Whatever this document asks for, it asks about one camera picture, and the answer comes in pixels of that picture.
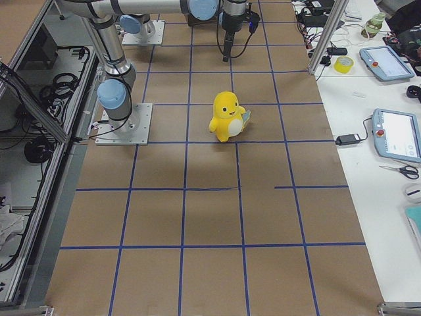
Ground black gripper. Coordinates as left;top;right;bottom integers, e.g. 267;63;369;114
219;11;245;63

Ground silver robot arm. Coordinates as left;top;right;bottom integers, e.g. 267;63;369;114
63;0;251;79

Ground yellow plush dinosaur toy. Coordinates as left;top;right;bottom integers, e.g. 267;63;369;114
209;92;251;143

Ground yellow tape roll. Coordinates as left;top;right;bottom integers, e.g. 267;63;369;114
334;55;354;74

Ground green drink bottle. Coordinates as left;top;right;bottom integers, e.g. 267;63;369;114
360;12;385;38

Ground grey teach pendant far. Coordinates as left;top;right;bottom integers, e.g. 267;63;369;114
359;46;414;82

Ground grey teach pendant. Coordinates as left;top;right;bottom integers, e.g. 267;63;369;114
372;109;420;163
359;46;414;82

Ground black power adapter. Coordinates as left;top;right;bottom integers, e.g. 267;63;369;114
335;134;361;146

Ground grey teach pendant near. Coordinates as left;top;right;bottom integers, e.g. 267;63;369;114
372;109;420;163

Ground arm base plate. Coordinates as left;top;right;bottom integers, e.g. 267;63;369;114
120;19;165;46
95;103;153;146

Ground aluminium frame post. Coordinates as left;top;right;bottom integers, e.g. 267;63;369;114
308;0;349;74

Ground aluminium side frame rack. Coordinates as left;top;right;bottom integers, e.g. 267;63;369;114
1;1;97;308

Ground black handled scissors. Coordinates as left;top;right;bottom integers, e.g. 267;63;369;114
380;165;420;180

